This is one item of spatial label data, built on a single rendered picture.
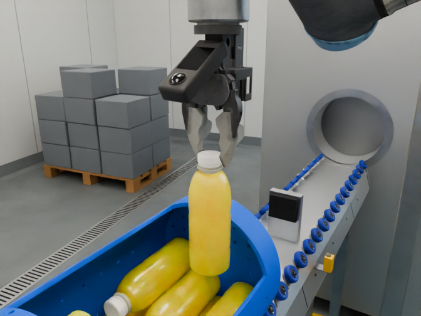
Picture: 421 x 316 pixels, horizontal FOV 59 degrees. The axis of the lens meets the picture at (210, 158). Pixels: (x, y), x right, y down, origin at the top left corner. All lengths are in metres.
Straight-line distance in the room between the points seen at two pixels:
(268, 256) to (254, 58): 4.57
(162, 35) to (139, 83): 1.83
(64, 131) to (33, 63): 1.10
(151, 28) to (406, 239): 5.03
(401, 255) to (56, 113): 3.62
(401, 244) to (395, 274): 0.11
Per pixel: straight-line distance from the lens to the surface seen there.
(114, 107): 3.72
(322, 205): 1.46
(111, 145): 3.86
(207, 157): 0.57
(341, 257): 1.99
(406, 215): 1.24
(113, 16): 6.16
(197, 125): 0.59
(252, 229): 0.70
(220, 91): 0.55
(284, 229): 1.20
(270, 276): 0.71
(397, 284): 1.35
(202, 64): 0.52
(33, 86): 4.96
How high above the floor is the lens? 1.54
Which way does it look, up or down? 18 degrees down
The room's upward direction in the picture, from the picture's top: straight up
